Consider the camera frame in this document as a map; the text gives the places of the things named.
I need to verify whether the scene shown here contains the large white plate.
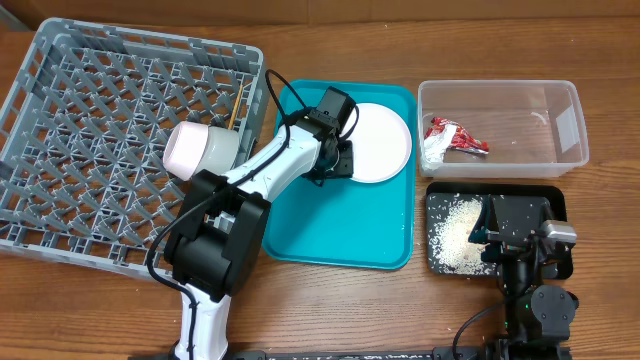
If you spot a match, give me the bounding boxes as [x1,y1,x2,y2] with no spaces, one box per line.
[341,103,412,183]

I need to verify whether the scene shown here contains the rice grains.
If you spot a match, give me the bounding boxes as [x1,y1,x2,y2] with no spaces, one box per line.
[426,192,494,277]

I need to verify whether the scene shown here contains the red snack wrapper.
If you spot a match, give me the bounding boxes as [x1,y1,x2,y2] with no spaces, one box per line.
[422,117,490,164]

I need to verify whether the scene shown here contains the grey bowl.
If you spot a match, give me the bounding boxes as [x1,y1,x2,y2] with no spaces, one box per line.
[195,126,240,175]

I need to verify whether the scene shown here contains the wooden chopstick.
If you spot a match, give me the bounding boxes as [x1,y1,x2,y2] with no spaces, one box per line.
[227,83,244,130]

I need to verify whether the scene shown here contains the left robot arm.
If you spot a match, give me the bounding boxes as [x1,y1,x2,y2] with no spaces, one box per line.
[163,87,359,359]

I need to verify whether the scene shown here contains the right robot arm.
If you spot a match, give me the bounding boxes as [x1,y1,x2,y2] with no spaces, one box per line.
[461,195,579,359]

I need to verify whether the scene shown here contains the black rectangular tray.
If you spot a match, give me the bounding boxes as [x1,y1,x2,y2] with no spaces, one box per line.
[426,182,567,278]

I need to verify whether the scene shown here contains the teal plastic tray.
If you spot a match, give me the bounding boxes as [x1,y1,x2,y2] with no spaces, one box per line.
[262,79,418,271]

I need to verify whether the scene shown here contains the clear plastic bin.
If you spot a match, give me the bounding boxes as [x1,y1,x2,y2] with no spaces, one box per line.
[416,80,590,178]

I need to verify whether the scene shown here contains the grey plastic dish rack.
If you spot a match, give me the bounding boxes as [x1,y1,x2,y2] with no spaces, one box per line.
[1,18,269,279]

